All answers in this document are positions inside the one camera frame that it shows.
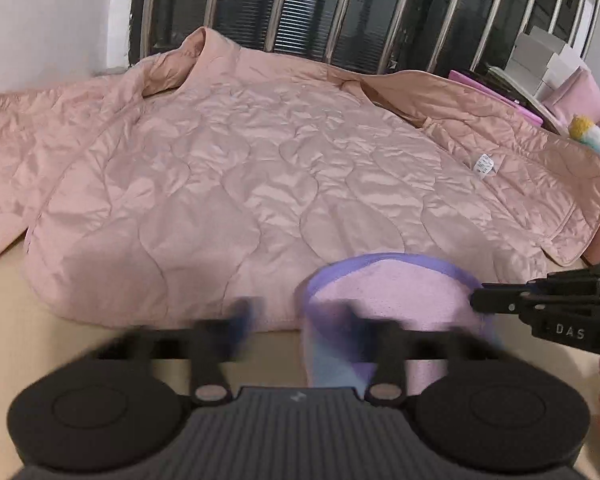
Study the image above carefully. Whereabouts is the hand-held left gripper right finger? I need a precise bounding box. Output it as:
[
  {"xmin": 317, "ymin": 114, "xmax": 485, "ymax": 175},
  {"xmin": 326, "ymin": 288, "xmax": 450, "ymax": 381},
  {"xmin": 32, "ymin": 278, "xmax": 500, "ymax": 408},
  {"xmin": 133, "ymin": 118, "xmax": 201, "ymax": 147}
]
[{"xmin": 345, "ymin": 304, "xmax": 504, "ymax": 407}]

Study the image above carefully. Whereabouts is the pink purple-trimmed top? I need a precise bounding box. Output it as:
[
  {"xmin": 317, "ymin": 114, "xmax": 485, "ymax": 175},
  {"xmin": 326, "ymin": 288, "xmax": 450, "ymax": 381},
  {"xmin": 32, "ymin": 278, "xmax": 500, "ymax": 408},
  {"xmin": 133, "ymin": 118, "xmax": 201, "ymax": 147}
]
[{"xmin": 295, "ymin": 252, "xmax": 503, "ymax": 403}]

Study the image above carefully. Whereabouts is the stack of white boxes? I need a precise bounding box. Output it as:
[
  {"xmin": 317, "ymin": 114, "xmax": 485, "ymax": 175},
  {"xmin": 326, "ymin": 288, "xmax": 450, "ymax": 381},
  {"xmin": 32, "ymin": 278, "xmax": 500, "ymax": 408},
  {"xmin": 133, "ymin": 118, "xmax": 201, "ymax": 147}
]
[{"xmin": 502, "ymin": 27, "xmax": 588, "ymax": 106}]

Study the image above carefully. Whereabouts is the pink quilted jacket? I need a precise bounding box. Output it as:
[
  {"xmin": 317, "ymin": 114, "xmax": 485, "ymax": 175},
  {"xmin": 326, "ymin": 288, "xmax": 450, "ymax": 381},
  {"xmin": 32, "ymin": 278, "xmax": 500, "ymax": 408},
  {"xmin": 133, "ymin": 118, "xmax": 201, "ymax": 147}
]
[{"xmin": 0, "ymin": 27, "xmax": 600, "ymax": 333}]

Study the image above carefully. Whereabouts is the metal window grille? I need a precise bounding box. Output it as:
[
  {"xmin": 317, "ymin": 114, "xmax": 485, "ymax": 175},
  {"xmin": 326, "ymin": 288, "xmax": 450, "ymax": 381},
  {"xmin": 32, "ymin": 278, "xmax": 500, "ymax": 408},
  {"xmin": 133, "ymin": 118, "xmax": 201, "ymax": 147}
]
[{"xmin": 127, "ymin": 0, "xmax": 600, "ymax": 78}]

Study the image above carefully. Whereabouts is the pink pouch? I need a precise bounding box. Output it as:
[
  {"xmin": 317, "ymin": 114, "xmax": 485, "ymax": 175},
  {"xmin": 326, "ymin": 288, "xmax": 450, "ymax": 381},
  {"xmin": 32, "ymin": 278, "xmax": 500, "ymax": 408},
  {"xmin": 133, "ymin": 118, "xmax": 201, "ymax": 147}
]
[{"xmin": 550, "ymin": 67, "xmax": 600, "ymax": 126}]

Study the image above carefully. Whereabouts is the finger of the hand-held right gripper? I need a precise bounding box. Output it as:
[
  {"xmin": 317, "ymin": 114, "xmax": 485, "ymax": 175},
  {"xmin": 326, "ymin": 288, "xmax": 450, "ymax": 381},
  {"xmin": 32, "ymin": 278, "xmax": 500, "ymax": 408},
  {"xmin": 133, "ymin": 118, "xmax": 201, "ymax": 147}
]
[
  {"xmin": 469, "ymin": 280, "xmax": 600, "ymax": 317},
  {"xmin": 530, "ymin": 261, "xmax": 600, "ymax": 292}
]

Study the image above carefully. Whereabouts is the pink flat book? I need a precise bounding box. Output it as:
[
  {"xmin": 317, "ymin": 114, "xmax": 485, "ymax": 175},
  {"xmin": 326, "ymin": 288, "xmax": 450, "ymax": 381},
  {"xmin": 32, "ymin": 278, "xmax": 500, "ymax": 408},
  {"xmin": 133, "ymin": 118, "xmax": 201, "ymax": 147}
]
[{"xmin": 447, "ymin": 70, "xmax": 546, "ymax": 126}]

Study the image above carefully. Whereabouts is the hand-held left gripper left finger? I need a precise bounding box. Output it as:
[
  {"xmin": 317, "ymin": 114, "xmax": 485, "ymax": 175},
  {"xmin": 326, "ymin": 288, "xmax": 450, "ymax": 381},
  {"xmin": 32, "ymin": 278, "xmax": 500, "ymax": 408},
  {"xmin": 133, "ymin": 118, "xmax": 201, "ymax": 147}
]
[{"xmin": 92, "ymin": 297, "xmax": 258, "ymax": 407}]

